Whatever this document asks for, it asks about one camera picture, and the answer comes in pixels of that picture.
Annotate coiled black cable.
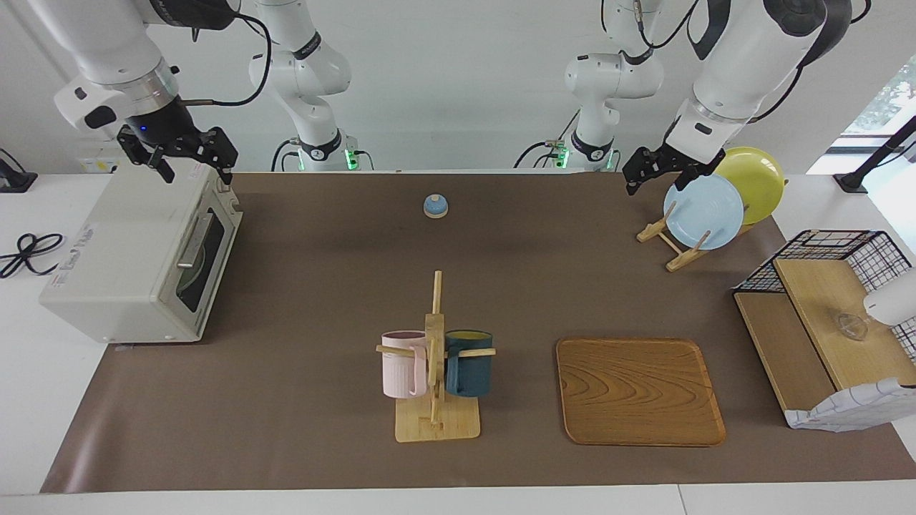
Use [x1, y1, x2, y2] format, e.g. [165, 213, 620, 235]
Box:
[0, 233, 65, 279]

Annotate brown wooden tray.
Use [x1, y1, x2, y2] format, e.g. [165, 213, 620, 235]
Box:
[556, 338, 726, 448]

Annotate white rounded device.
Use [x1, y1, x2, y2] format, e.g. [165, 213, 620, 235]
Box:
[863, 268, 916, 328]

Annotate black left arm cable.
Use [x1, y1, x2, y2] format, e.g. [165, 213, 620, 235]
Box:
[601, 0, 870, 124]

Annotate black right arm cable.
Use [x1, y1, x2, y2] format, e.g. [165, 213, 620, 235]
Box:
[179, 13, 273, 108]

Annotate wire and wood shelf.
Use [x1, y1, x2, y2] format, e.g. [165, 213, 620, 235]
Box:
[733, 230, 916, 430]

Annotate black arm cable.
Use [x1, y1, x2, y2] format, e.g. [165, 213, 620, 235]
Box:
[601, 0, 870, 124]
[179, 13, 273, 108]

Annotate wooden mug tree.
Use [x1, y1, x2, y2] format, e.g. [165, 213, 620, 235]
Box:
[376, 270, 497, 443]

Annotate white checked cloth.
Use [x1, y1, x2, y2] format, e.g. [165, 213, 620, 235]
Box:
[784, 378, 916, 432]

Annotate white wall socket box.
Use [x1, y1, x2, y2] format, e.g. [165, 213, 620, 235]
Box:
[79, 147, 122, 175]

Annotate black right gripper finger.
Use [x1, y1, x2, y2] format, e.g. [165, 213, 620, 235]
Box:
[118, 132, 175, 184]
[187, 129, 238, 187]

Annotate pink mug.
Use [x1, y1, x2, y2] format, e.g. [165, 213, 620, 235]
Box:
[381, 330, 429, 399]

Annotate black clamp base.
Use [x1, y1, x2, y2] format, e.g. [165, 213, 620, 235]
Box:
[0, 148, 38, 194]

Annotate wooden plate rack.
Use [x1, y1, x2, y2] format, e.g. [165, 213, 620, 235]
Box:
[637, 200, 759, 273]

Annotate glass oven door with handle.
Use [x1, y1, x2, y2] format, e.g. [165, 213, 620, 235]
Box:
[172, 197, 240, 333]

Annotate small clear glass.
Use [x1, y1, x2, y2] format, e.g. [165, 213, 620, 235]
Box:
[830, 308, 870, 341]

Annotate black stand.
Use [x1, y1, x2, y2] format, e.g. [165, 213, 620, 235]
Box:
[834, 114, 916, 194]

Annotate light blue plate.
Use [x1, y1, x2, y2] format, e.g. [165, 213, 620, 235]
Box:
[663, 174, 745, 250]

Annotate dark teal mug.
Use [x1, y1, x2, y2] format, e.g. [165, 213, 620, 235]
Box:
[445, 330, 494, 398]

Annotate yellow plate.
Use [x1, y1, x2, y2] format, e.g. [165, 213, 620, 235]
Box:
[714, 147, 786, 225]

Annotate brown table mat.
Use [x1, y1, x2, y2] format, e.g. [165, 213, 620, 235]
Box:
[41, 172, 916, 494]

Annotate beige toaster oven housing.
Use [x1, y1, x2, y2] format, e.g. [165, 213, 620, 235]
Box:
[39, 159, 244, 344]

